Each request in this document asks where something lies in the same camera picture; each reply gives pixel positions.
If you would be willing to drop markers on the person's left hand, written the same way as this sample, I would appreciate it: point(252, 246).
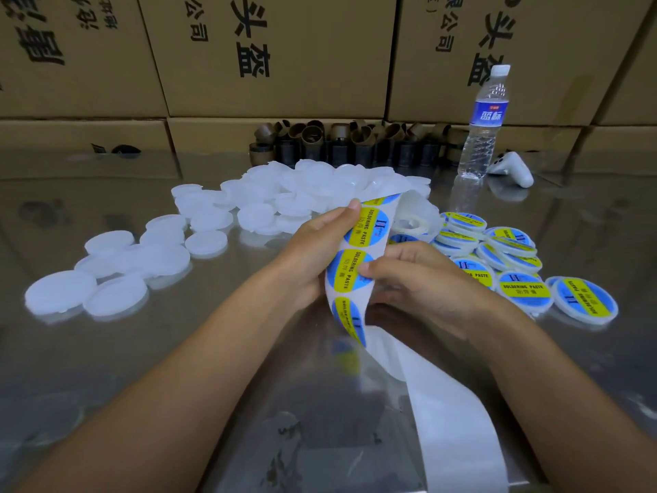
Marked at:
point(308, 256)

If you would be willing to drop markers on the person's right hand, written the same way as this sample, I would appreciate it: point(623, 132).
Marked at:
point(436, 287)

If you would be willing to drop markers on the pile of white plastic lids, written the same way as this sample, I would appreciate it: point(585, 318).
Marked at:
point(267, 188)

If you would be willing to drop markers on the sticker roll with backing strip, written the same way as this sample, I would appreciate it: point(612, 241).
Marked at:
point(452, 426)

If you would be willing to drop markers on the person's left forearm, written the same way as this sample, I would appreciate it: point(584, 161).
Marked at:
point(154, 411)

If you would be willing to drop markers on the person's right forearm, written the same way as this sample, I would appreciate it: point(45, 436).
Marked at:
point(575, 416)

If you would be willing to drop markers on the row of dark cardboard tubes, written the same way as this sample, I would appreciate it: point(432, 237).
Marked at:
point(323, 143)

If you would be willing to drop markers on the white handheld controller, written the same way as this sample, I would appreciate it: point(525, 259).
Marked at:
point(511, 169)

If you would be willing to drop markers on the clear plastic water bottle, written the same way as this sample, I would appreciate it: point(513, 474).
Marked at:
point(482, 123)

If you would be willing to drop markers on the stack of brown cardboard boxes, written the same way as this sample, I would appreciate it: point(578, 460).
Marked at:
point(277, 51)

